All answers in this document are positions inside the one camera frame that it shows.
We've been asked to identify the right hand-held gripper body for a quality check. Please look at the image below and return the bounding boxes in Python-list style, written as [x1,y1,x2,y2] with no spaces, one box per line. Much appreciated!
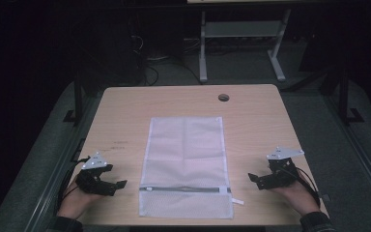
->
[257,146,305,191]

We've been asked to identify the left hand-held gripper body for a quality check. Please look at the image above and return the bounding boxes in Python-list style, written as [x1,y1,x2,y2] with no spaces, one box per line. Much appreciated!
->
[74,151,116,197]

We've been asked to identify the white mesh laundry bag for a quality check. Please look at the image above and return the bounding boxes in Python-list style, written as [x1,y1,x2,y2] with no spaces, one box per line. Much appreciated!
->
[137,116,244,220]

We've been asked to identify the person's left hand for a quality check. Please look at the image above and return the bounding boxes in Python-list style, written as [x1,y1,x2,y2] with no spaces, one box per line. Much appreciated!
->
[57,180,105,220]

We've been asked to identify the person's right hand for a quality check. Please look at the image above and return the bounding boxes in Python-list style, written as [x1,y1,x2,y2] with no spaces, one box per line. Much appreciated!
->
[271,174,321,217]

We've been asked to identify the black metal stand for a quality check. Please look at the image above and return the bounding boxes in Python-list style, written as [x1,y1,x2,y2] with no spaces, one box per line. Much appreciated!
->
[62,72,85,127]
[337,57,366,126]

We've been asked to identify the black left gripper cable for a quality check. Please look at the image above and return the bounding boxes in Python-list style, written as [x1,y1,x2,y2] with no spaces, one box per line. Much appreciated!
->
[55,156,92,215]

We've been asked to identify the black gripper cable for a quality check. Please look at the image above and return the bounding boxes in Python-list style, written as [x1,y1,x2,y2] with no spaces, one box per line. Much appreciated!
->
[55,156,92,215]
[285,166,322,208]

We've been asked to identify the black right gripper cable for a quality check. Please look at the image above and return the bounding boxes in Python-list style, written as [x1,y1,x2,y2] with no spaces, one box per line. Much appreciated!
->
[285,166,322,208]

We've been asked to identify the black floor cable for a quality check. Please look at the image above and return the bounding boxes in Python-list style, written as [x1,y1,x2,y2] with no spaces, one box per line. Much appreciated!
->
[142,59,204,87]

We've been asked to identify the white metal desk frame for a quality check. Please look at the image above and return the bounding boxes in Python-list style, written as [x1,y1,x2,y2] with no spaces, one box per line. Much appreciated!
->
[186,0,303,83]

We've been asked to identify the white floor cable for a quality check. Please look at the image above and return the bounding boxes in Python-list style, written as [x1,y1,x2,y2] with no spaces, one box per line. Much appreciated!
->
[130,34,170,62]

